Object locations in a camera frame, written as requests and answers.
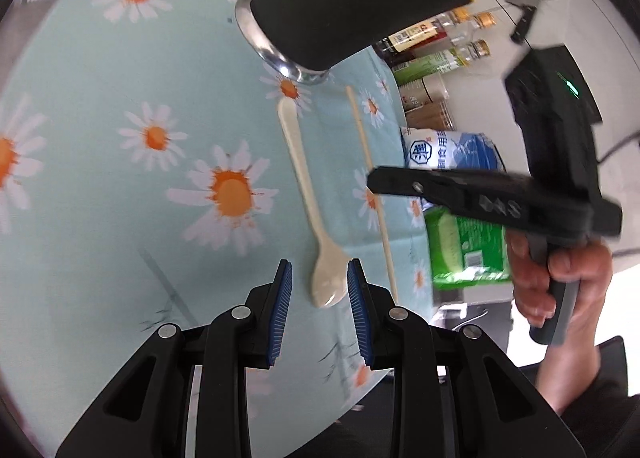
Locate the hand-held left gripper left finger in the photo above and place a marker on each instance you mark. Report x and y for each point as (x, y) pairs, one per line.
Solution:
(280, 313)

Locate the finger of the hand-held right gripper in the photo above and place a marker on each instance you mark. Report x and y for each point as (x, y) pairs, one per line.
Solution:
(415, 185)

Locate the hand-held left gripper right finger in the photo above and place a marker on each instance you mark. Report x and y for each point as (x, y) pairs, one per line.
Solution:
(359, 313)

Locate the plain cream spoon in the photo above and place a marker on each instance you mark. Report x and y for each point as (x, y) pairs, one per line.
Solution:
(327, 278)

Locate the wooden chopstick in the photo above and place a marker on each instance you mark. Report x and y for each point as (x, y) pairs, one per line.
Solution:
(360, 138)

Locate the black utensil holder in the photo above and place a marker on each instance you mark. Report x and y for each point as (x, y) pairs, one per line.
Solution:
(360, 3)

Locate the person's right forearm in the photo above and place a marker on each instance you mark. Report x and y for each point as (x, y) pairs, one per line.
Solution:
(570, 368)

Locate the person's right hand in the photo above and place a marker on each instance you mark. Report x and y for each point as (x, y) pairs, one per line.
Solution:
(530, 288)

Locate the white and blue salt bag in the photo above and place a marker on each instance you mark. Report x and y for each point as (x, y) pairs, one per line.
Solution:
(450, 148)

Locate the brown spice jar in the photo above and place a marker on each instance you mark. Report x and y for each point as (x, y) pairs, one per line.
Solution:
(430, 115)

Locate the green plastic bag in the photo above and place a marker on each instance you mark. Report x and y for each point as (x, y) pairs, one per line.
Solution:
(465, 248)

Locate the white label jar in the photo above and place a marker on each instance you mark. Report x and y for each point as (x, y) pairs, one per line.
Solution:
(422, 90)

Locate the clear bottle gold cap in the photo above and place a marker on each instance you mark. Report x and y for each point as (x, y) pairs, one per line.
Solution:
(475, 30)

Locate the daisy print tablecloth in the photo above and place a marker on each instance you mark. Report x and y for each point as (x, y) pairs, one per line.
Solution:
(100, 238)

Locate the person's black clothing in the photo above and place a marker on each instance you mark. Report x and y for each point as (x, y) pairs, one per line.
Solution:
(610, 368)

